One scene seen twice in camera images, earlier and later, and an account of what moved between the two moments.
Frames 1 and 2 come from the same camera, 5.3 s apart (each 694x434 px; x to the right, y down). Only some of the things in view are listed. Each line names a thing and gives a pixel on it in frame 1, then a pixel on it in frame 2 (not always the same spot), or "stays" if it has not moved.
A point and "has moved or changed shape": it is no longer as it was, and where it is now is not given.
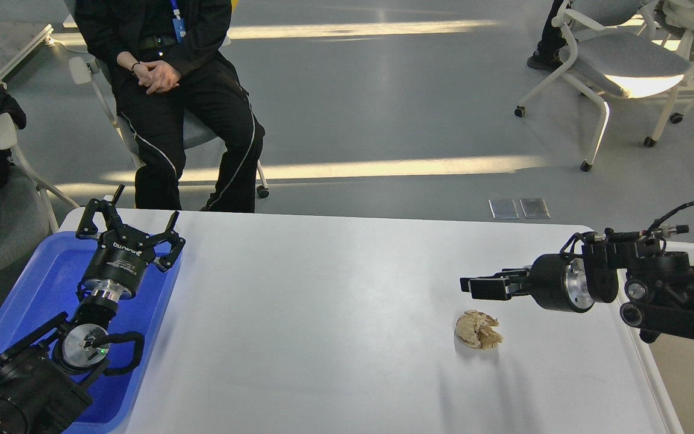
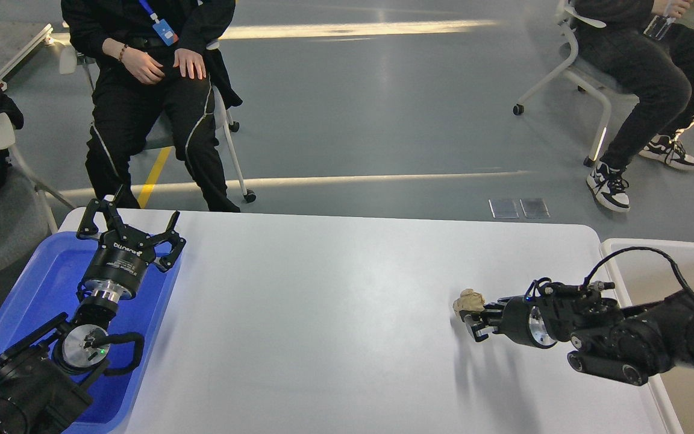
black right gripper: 561,282 to 522,320
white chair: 84,70 to 161,133
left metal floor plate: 503,208 stays
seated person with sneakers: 546,55 to 633,47
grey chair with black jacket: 3,242 stays
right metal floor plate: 535,208 stays
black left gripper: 117,267 stays
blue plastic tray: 46,290 stays
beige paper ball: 476,329 has moved or changed shape
